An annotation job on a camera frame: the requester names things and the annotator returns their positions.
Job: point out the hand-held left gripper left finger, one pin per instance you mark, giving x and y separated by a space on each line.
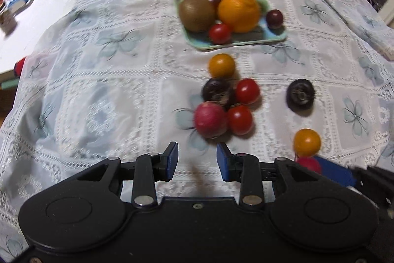
172 162

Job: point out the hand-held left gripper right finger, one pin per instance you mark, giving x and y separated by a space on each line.
223 166

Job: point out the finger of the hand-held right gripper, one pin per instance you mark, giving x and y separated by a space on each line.
337 173

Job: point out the small red round fruit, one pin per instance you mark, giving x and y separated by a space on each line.
309 163

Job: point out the pink red round fruit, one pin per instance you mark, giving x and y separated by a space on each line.
210 121

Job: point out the light green rectangular tray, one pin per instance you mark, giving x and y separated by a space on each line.
263 35

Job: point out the yellow cherry tomato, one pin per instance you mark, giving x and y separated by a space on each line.
222 65
307 142

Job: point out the red cherry tomato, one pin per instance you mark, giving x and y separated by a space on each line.
247 91
220 33
239 120

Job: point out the dark purple round fruit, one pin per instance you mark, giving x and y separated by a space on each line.
300 95
216 92

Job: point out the white lace floral tablecloth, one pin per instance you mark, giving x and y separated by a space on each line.
107 90

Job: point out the brown kiwi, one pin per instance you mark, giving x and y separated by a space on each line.
197 15

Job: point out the orange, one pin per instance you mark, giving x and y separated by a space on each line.
239 12

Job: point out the red round object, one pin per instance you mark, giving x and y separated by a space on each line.
20 65

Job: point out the white side table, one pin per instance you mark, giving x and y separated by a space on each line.
34 16

